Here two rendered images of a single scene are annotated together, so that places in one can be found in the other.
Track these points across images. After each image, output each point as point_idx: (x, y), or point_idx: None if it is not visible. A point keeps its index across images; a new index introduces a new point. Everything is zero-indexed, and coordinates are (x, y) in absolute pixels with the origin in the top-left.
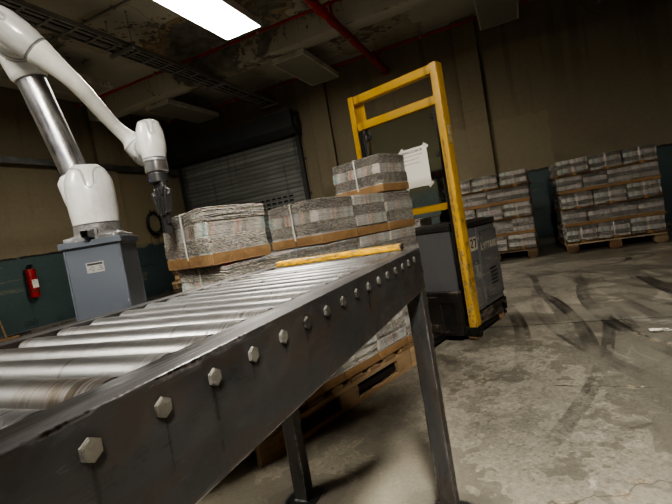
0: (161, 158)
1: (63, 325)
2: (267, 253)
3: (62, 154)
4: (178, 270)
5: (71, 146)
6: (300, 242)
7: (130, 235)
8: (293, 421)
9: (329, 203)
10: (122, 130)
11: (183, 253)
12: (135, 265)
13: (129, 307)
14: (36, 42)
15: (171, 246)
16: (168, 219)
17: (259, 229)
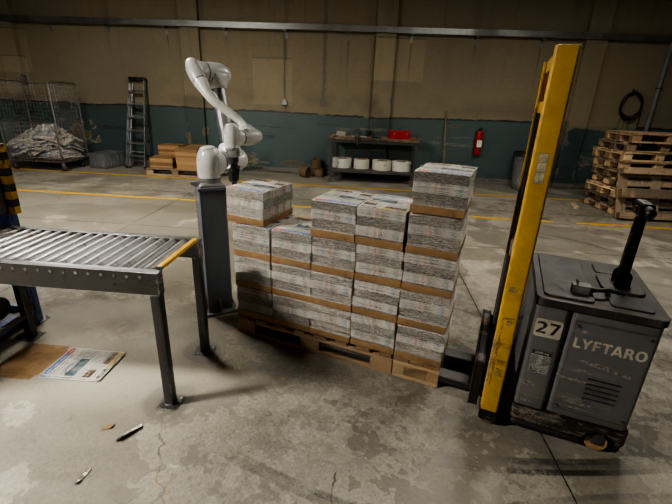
0: (228, 149)
1: (88, 230)
2: (260, 225)
3: (219, 133)
4: None
5: (222, 129)
6: None
7: (214, 188)
8: (197, 315)
9: (326, 206)
10: (238, 123)
11: None
12: (219, 202)
13: (110, 232)
14: (194, 80)
15: None
16: (232, 184)
17: (258, 209)
